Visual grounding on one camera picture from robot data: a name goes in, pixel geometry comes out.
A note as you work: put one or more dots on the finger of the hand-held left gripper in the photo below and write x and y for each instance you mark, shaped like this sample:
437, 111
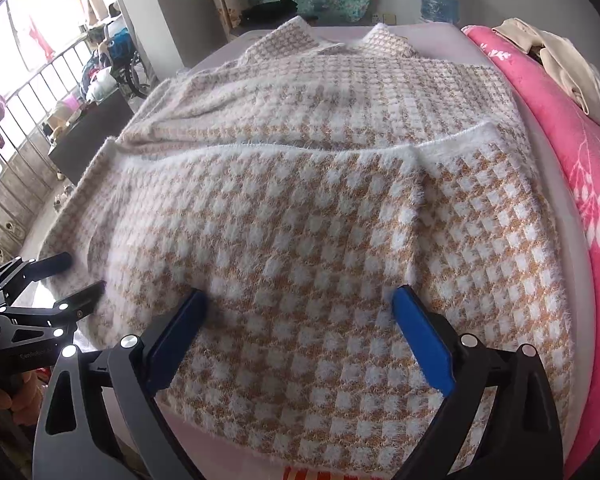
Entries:
50, 262
80, 300

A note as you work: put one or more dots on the person's left hand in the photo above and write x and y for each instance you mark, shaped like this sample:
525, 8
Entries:
25, 395

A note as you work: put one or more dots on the metal balcony railing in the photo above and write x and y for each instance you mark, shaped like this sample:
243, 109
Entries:
25, 125

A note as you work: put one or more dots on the red striped cloth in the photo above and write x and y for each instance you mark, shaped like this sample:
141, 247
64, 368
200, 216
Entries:
330, 474

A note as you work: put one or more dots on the beige garment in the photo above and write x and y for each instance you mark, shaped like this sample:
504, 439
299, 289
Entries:
555, 60

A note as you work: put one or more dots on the fuzzy checked beige coat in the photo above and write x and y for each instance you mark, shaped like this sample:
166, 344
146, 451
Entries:
305, 220

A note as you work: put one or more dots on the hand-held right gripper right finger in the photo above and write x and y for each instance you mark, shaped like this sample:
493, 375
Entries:
422, 342

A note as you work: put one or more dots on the wheelchair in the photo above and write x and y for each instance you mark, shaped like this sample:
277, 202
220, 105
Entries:
120, 55

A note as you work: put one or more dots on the dark cabinet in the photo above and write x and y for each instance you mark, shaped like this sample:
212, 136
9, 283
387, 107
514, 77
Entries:
92, 135

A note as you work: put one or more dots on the black bag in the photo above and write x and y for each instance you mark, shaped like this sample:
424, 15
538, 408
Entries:
270, 10

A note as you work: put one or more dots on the hanging pink cloth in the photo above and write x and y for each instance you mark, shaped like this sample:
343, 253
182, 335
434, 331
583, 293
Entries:
41, 40

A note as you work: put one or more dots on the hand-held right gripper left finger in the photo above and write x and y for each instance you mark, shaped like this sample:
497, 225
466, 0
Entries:
177, 340

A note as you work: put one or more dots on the pink floral blanket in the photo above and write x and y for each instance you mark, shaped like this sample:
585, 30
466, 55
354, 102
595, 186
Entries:
570, 160

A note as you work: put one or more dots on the white wall socket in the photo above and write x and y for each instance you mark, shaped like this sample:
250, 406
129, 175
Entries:
385, 18

